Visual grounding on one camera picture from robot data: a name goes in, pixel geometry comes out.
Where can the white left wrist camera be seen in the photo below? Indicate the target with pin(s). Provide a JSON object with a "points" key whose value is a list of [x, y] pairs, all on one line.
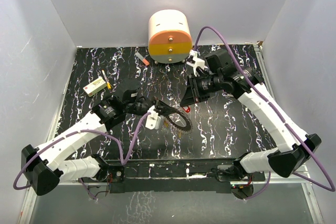
{"points": [[153, 120]]}

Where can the yellow capped marker pen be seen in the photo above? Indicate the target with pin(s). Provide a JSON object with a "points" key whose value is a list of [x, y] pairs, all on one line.
{"points": [[106, 79]]}

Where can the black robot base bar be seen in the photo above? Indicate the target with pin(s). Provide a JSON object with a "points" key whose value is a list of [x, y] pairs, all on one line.
{"points": [[177, 175]]}

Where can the aluminium frame rail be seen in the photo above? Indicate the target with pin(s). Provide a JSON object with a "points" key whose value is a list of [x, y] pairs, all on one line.
{"points": [[173, 201]]}

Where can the black disc with keyrings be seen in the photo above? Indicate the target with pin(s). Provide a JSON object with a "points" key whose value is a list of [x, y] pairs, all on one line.
{"points": [[179, 121]]}

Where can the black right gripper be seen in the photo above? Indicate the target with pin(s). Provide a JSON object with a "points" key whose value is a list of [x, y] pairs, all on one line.
{"points": [[193, 94]]}

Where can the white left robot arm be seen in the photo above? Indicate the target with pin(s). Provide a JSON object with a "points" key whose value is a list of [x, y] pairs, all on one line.
{"points": [[48, 165]]}

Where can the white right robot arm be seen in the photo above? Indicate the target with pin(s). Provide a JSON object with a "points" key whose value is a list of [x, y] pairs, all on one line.
{"points": [[217, 72]]}

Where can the round three-drawer cabinet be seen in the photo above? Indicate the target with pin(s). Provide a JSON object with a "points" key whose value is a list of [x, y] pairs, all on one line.
{"points": [[169, 37]]}

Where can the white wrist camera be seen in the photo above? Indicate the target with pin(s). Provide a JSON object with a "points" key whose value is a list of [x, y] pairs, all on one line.
{"points": [[195, 62], [153, 120]]}

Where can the red key tag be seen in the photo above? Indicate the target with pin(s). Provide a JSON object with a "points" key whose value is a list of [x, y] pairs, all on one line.
{"points": [[187, 109]]}

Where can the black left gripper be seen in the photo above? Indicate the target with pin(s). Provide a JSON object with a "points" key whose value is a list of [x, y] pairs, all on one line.
{"points": [[162, 108]]}

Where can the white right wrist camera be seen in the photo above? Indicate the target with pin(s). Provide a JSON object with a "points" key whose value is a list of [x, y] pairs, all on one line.
{"points": [[195, 62]]}

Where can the pale green staples box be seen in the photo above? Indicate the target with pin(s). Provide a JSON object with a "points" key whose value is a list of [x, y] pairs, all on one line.
{"points": [[95, 86]]}

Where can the orange capped glue pen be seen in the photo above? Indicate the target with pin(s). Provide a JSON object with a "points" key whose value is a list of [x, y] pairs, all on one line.
{"points": [[142, 59]]}

